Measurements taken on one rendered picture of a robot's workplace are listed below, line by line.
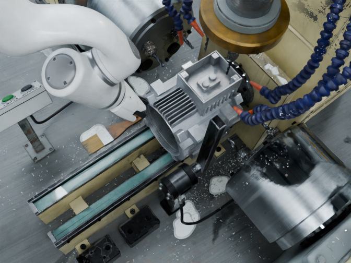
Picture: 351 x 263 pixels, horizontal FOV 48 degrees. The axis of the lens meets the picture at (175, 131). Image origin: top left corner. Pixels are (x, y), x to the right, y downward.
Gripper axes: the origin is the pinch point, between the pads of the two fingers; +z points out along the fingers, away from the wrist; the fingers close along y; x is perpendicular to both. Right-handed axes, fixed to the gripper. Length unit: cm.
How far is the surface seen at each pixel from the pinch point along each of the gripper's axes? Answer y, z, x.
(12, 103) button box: -17.6, -11.8, -21.1
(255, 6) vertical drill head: 9.7, -16.4, 31.5
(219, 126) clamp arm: 20.4, -11.7, 12.0
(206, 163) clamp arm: 20.9, 3.8, 2.5
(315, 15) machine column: 11.9, 6.1, 43.3
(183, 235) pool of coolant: 28.4, 22.1, -19.0
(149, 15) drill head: -15.7, 0.9, 15.9
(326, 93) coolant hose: 30.0, -19.5, 28.8
